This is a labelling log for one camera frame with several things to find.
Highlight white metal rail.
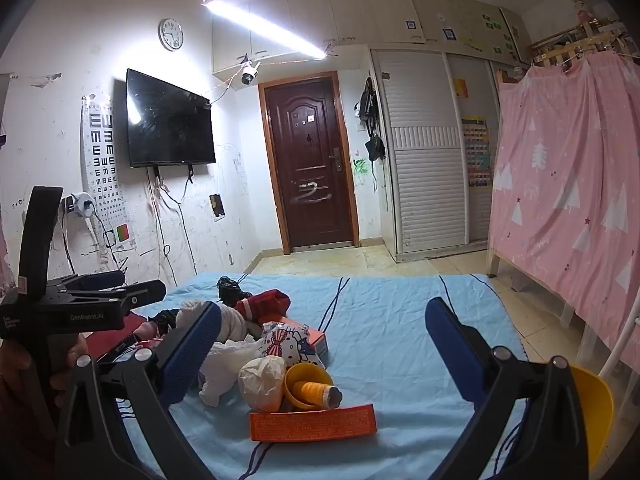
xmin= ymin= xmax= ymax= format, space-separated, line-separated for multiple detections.
xmin=597 ymin=305 xmax=640 ymax=381

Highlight white eye chart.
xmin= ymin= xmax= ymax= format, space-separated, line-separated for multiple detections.
xmin=80 ymin=95 xmax=137 ymax=251

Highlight orange packet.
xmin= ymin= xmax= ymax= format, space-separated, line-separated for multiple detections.
xmin=250 ymin=403 xmax=377 ymax=443

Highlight fluorescent ceiling light tube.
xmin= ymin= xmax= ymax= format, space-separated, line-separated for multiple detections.
xmin=201 ymin=0 xmax=328 ymax=59

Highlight white cloth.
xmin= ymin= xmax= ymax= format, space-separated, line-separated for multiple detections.
xmin=175 ymin=300 xmax=251 ymax=342

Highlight pink printed curtain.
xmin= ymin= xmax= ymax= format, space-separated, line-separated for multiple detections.
xmin=487 ymin=52 xmax=640 ymax=376

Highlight round white wall clock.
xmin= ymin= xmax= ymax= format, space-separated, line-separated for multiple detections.
xmin=159 ymin=18 xmax=184 ymax=51

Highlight red cloth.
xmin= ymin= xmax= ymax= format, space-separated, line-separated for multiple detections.
xmin=235 ymin=290 xmax=292 ymax=326

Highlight yellow plastic bin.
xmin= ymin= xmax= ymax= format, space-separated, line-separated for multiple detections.
xmin=567 ymin=364 xmax=615 ymax=471

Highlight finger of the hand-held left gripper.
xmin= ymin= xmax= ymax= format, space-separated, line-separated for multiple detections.
xmin=50 ymin=280 xmax=167 ymax=312
xmin=65 ymin=270 xmax=127 ymax=291

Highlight red and black box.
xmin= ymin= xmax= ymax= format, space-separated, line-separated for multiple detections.
xmin=85 ymin=310 xmax=166 ymax=363

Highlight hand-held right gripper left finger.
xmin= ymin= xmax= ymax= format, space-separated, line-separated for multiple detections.
xmin=55 ymin=301 xmax=223 ymax=480

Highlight blue striped bed sheet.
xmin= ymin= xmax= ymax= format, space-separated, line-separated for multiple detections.
xmin=120 ymin=272 xmax=531 ymax=480

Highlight white wall charger device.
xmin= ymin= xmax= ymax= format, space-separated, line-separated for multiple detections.
xmin=62 ymin=192 xmax=96 ymax=218

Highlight person's left hand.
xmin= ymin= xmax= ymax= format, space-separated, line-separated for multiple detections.
xmin=50 ymin=337 xmax=92 ymax=393

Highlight orange box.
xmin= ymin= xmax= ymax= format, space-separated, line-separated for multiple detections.
xmin=272 ymin=316 xmax=329 ymax=356

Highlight person's left forearm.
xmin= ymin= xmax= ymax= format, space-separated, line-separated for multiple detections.
xmin=0 ymin=340 xmax=57 ymax=480

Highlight black cloth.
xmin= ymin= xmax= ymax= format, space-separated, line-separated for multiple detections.
xmin=216 ymin=276 xmax=251 ymax=306

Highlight yellow funnel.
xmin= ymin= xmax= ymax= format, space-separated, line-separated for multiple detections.
xmin=283 ymin=362 xmax=333 ymax=409

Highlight black wall television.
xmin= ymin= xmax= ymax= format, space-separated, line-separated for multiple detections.
xmin=126 ymin=68 xmax=217 ymax=168

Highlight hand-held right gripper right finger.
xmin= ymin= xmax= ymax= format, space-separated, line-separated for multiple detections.
xmin=425 ymin=296 xmax=591 ymax=480

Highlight wooden bunk bed frame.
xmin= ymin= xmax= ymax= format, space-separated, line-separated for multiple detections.
xmin=487 ymin=15 xmax=640 ymax=361

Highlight television cables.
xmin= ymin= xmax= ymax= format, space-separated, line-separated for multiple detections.
xmin=145 ymin=165 xmax=201 ymax=276

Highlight beige plastic bag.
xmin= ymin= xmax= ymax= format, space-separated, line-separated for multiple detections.
xmin=238 ymin=355 xmax=287 ymax=411

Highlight white overhead cabinets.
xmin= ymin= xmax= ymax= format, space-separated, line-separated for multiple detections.
xmin=212 ymin=0 xmax=526 ymax=78

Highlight white tissue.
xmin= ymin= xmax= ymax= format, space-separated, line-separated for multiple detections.
xmin=199 ymin=340 xmax=261 ymax=407

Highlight white printed pouch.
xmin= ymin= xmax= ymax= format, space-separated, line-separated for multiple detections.
xmin=260 ymin=321 xmax=326 ymax=371

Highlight dark brown door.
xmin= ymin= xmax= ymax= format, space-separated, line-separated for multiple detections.
xmin=258 ymin=71 xmax=361 ymax=255

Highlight colourful grid poster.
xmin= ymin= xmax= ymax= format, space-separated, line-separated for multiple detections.
xmin=461 ymin=117 xmax=490 ymax=190

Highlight black hanging bags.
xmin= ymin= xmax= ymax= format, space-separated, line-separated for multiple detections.
xmin=357 ymin=77 xmax=381 ymax=136

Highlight white louvred wardrobe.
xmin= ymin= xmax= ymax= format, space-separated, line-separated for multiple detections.
xmin=370 ymin=49 xmax=501 ymax=262

